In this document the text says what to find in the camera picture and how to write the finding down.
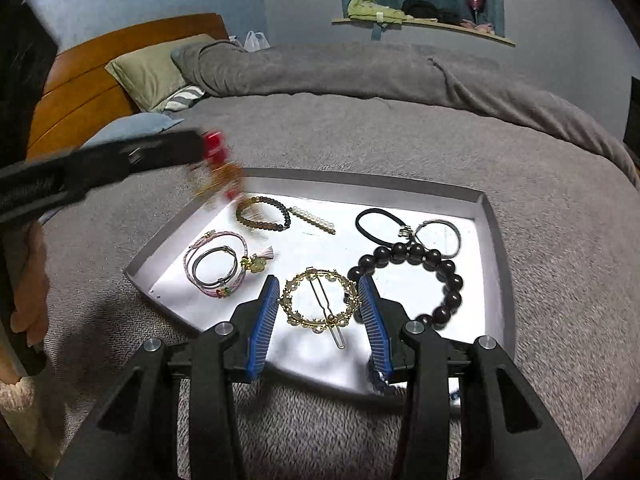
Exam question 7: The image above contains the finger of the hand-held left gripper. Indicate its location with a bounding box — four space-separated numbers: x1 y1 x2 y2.
65 130 207 197

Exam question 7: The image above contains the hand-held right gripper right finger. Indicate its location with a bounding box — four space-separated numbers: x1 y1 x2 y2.
356 274 583 480

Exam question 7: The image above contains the thin silver ring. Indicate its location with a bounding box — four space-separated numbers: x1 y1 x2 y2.
192 245 240 286
413 218 460 258

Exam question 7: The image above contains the grey jewelry tray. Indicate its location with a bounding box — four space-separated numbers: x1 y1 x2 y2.
123 167 517 413

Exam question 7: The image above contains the large black bead bracelet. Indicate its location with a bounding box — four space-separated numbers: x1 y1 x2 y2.
346 241 465 331

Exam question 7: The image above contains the green cloth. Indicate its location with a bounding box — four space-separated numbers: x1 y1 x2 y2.
346 0 407 25

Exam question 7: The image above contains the pearl bar hair clip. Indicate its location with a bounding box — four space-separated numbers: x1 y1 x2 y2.
290 206 337 236

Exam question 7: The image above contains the black monitor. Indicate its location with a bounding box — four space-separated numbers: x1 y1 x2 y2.
622 77 640 156

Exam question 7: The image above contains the small dark bead bracelet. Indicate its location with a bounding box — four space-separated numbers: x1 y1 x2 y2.
235 195 292 233

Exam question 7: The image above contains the person's left hand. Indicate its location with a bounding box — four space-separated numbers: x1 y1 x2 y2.
10 220 49 348

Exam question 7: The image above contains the wooden headboard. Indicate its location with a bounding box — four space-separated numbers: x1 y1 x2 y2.
25 12 230 161

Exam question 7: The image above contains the cream fuzzy rug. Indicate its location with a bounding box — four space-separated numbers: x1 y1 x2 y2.
0 377 63 476

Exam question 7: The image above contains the pink cord bracelet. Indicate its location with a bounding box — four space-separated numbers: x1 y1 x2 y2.
182 230 277 298

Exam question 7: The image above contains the black hair tie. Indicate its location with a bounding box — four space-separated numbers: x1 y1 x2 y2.
355 207 415 245

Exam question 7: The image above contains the blue pillow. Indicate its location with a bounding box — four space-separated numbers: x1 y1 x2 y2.
87 111 185 143

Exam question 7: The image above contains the red bead gold chain jewelry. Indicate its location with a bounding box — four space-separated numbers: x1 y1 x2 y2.
192 130 247 208

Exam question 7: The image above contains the grey rolled duvet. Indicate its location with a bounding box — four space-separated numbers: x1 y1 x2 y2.
171 40 640 191

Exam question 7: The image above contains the striped pillow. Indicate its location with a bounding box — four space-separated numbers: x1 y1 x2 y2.
162 85 206 112

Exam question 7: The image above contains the wooden wall shelf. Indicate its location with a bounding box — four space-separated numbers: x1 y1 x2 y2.
331 16 517 47

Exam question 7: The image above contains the grey knit bed cover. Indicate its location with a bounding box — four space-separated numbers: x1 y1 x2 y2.
40 92 640 480

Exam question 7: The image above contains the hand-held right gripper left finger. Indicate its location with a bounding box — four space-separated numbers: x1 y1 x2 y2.
52 274 281 480

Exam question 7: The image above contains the gold circle hair clip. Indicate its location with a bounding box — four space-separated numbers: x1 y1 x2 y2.
279 266 362 350

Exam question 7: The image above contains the olive green pillow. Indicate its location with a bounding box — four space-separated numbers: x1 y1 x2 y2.
105 33 216 112

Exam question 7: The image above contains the black cloth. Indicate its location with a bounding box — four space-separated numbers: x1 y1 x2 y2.
401 0 466 25

